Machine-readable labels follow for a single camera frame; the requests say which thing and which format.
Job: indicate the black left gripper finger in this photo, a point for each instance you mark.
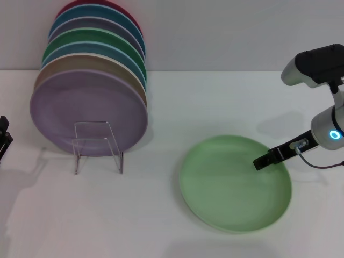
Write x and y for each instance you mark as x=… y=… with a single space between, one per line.
x=4 y=145
x=3 y=124

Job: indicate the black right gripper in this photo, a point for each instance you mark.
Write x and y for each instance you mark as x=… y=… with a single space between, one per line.
x=285 y=152

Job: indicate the light green plate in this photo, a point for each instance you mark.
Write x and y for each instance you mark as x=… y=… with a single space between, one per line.
x=231 y=188

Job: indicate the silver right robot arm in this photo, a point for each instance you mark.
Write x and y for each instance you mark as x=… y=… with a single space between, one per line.
x=323 y=126

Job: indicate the lilac purple plate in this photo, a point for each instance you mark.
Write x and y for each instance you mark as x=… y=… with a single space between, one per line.
x=88 y=102

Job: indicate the beige tan plate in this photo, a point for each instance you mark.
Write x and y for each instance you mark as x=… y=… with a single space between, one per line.
x=80 y=63

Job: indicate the light blue plate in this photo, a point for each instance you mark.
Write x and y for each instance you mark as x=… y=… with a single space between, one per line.
x=80 y=48

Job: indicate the clear acrylic plate rack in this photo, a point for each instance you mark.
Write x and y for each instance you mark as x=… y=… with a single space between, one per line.
x=120 y=161

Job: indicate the dark green plate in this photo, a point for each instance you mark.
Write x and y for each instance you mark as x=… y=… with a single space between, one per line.
x=88 y=36

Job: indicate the grey purple plate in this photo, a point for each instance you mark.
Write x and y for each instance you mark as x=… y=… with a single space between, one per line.
x=94 y=23

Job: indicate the teal blue plate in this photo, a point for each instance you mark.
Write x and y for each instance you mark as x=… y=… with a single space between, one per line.
x=94 y=12

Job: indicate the maroon red plate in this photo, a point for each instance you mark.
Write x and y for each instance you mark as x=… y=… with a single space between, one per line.
x=132 y=16

